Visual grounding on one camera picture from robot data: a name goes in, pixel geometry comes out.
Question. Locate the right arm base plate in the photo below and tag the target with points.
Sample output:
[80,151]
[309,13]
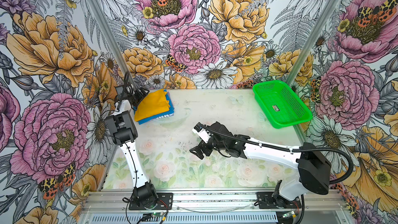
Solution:
[267,200]

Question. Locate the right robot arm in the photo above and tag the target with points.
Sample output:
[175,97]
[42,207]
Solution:
[311,168]

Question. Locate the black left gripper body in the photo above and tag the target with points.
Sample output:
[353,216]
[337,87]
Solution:
[137,96]

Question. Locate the aluminium front frame rail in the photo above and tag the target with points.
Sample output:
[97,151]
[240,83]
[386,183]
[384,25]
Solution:
[208,200]

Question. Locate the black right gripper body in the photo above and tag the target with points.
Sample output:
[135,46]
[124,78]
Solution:
[211,145]

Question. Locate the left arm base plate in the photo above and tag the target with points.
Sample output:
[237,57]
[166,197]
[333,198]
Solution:
[163,201]

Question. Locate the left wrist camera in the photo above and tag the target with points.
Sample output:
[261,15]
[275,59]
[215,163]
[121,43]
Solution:
[121,92]

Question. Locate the folded blue t shirt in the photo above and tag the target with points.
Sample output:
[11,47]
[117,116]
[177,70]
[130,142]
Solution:
[166,114]

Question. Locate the green plastic basket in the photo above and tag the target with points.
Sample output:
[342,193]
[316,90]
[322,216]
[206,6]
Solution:
[280,104]

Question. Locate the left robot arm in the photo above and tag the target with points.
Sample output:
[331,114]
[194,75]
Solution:
[124,134]

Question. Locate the aluminium right corner post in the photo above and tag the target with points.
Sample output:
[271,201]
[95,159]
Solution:
[316,30]

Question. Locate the green circuit board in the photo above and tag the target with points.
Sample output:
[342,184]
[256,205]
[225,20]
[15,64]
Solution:
[161,215]

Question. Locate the aluminium left corner post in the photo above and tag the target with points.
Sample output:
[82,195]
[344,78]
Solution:
[100,16]

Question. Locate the aluminium corner post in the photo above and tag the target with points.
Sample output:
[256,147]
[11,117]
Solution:
[100,16]
[316,30]

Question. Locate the yellow t shirt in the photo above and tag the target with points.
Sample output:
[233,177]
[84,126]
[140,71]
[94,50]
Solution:
[153,104]

